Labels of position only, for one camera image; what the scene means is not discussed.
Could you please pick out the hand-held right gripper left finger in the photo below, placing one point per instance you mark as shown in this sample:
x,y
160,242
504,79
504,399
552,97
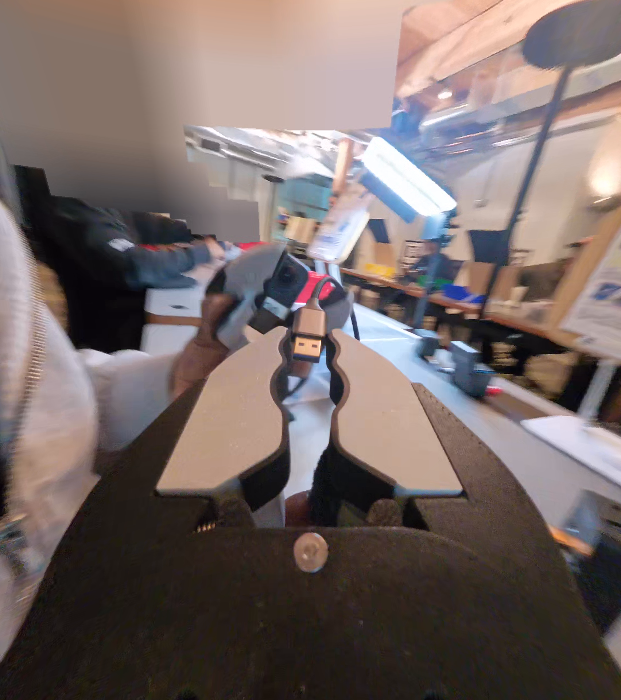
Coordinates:
x,y
228,432

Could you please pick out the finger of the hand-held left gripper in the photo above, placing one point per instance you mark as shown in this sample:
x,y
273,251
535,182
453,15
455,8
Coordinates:
x,y
341,314

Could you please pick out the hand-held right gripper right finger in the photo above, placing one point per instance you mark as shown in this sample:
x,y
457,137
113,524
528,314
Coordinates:
x,y
392,432

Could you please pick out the person's left forearm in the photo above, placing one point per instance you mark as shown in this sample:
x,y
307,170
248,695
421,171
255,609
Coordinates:
x,y
124,394

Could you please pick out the person's left hand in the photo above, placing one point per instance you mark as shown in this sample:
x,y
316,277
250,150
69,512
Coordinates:
x,y
201,355

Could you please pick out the wooden workbench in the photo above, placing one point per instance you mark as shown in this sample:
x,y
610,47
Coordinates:
x,y
398,284

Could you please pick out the dark grey box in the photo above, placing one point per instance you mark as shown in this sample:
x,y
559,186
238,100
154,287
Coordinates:
x,y
471,372
428,344

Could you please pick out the blue bin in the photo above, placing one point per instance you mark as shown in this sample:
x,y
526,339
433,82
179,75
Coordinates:
x,y
463,295

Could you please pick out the bright light bar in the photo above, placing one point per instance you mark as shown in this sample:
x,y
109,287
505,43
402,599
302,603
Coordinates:
x,y
409,180

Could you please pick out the wooden display board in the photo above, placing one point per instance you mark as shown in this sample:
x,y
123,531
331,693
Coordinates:
x,y
600,246

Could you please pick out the black round-top pole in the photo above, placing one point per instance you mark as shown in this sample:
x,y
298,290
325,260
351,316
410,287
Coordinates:
x,y
584,33

